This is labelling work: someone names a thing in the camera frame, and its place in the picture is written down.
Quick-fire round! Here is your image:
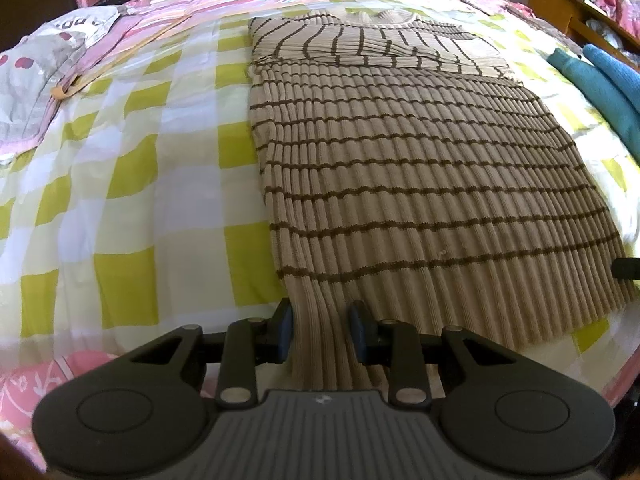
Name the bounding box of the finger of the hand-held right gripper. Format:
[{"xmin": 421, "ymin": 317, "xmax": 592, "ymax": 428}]
[{"xmin": 613, "ymin": 257, "xmax": 640, "ymax": 281}]

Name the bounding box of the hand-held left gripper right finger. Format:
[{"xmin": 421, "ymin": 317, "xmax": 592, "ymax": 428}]
[{"xmin": 348, "ymin": 300, "xmax": 508, "ymax": 408}]

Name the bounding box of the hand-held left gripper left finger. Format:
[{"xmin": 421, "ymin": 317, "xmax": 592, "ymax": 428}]
[{"xmin": 130, "ymin": 298, "xmax": 294, "ymax": 409}]

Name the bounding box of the beige striped ribbed sweater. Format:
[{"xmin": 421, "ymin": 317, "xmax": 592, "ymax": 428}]
[{"xmin": 247, "ymin": 7, "xmax": 640, "ymax": 392}]

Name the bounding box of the pink floral clothes pile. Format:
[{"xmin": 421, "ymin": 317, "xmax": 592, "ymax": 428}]
[{"xmin": 575, "ymin": 0, "xmax": 640, "ymax": 37}]

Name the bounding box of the teal folded towel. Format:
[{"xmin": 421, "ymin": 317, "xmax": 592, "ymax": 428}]
[{"xmin": 546, "ymin": 49, "xmax": 640, "ymax": 157}]

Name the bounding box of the blue folded towel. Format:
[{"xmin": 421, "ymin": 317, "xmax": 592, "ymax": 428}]
[{"xmin": 582, "ymin": 44, "xmax": 640, "ymax": 107}]

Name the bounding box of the yellow white checked bedsheet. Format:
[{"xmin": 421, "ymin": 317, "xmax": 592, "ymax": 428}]
[{"xmin": 0, "ymin": 0, "xmax": 640, "ymax": 411}]

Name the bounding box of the pink floral bedsheet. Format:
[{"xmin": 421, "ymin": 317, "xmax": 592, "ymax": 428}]
[{"xmin": 0, "ymin": 349, "xmax": 132, "ymax": 463}]

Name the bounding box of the wooden side cabinet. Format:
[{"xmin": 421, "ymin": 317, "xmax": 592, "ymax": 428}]
[{"xmin": 530, "ymin": 0, "xmax": 640, "ymax": 69}]

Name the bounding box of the thin wooden stick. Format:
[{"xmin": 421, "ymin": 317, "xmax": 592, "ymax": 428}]
[{"xmin": 51, "ymin": 14, "xmax": 194, "ymax": 99}]

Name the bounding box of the pink pillow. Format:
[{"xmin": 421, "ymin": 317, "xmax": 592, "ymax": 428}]
[{"xmin": 0, "ymin": 14, "xmax": 151, "ymax": 157}]

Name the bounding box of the grey dotted pillow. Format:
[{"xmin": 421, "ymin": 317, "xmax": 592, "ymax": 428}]
[{"xmin": 0, "ymin": 6, "xmax": 122, "ymax": 137}]

